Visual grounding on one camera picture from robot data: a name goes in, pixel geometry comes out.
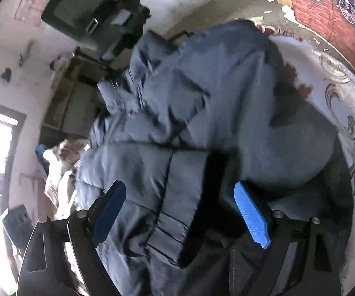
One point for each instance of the wooden desk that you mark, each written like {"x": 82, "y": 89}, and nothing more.
{"x": 72, "y": 104}

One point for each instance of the blue bicycle print curtain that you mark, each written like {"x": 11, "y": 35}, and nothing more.
{"x": 325, "y": 21}

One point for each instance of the black mesh office chair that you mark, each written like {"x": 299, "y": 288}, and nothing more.
{"x": 72, "y": 6}

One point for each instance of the dark blue puffer jacket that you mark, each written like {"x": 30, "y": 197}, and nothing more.
{"x": 196, "y": 98}

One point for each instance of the blue bag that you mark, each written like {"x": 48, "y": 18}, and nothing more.
{"x": 40, "y": 154}

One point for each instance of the floral satin bedspread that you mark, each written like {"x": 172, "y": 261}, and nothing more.
{"x": 334, "y": 77}

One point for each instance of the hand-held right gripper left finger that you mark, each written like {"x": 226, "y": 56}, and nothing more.
{"x": 109, "y": 212}

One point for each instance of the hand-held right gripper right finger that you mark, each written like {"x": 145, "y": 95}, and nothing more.
{"x": 251, "y": 215}

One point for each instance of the black wall hook ornament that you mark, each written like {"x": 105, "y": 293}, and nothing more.
{"x": 6, "y": 74}

